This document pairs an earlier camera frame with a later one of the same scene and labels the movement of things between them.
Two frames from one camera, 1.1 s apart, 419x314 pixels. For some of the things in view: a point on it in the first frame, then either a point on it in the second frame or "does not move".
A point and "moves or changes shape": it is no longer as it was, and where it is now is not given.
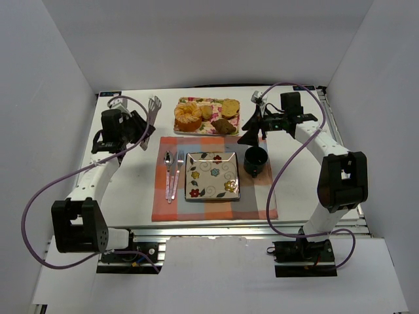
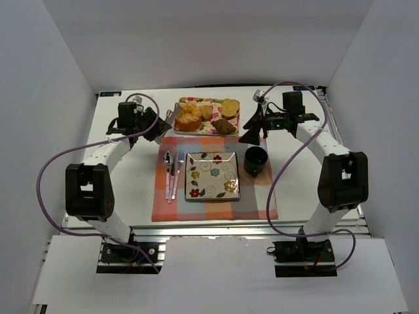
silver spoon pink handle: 168,161 does not move
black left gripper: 143,128 -> 156,122
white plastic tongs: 153,106 moves or changes shape
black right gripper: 259,121 does not move
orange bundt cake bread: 187,116 does not move
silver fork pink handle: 181,158 does not move
